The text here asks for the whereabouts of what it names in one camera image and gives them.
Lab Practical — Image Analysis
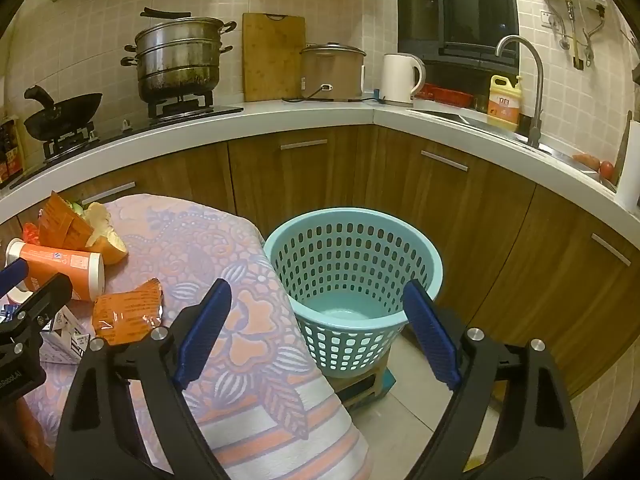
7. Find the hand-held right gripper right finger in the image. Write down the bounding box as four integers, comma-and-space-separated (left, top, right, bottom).
402, 280, 586, 480

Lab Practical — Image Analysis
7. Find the orange foil snack wrapper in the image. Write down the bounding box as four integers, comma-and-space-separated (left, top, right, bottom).
92, 279, 166, 346

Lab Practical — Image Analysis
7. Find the red plastic tray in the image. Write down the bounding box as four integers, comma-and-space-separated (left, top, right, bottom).
416, 84, 475, 107

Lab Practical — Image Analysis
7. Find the dark window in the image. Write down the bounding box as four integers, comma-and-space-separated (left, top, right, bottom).
396, 0, 521, 67

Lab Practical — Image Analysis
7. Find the stainless steel steamer pot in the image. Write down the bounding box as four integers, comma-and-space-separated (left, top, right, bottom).
121, 7, 237, 104

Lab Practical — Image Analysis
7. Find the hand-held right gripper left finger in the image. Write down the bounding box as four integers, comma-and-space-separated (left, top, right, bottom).
54, 278, 233, 480

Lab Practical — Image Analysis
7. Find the white kitchen countertop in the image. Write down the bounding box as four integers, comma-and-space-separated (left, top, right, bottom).
0, 97, 640, 226

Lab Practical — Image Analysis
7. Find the wooden cabinet door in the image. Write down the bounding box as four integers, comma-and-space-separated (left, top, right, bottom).
470, 185, 640, 403
372, 127, 538, 321
60, 141, 238, 222
227, 125, 377, 242

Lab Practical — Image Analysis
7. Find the orange paper packet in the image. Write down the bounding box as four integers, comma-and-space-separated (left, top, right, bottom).
35, 191, 93, 252

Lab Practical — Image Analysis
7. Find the black gas stove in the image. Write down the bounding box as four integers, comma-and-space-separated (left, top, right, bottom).
0, 91, 245, 191

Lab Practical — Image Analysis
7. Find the black wok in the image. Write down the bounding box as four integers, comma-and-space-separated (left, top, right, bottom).
24, 85, 103, 142

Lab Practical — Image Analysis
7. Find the metal kitchen faucet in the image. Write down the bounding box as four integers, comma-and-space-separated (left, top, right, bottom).
495, 35, 546, 149

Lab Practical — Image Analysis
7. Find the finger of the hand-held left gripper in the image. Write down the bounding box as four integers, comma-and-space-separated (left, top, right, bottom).
0, 256, 30, 297
0, 274, 75, 346

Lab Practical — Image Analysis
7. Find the white printed carton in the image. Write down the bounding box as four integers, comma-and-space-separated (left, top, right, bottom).
39, 305, 91, 366

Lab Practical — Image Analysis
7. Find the blue cardboard box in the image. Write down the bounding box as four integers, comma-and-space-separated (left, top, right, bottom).
339, 364, 399, 412

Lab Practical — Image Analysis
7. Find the white paper towel roll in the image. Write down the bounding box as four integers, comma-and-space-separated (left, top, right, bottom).
617, 120, 640, 212

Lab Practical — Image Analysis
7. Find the black power cable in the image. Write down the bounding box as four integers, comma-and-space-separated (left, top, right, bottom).
281, 87, 327, 104

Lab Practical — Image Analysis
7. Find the yellow detergent bottle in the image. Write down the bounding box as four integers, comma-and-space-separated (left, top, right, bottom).
487, 75, 522, 131

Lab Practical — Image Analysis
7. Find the floral pink purple blanket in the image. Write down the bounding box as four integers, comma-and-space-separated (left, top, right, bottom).
20, 194, 373, 480

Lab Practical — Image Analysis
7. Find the wooden cutting board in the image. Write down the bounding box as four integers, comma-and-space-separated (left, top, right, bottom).
242, 12, 307, 103

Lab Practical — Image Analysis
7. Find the light blue plastic basket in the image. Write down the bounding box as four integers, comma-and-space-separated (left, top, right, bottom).
262, 207, 444, 380

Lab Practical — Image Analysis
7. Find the white mug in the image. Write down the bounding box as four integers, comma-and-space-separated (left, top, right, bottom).
382, 53, 426, 107

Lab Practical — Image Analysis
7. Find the stainless steel sink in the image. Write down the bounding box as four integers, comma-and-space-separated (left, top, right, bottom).
407, 107, 603, 178

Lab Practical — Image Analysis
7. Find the metal hose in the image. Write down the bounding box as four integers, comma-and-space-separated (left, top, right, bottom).
546, 7, 572, 52
582, 5, 608, 68

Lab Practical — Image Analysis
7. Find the orange cylindrical snack canister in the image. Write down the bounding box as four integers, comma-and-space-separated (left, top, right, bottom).
5, 239, 106, 302

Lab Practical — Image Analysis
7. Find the pomelo peel piece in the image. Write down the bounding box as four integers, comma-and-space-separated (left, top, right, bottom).
82, 202, 114, 248
86, 230, 129, 266

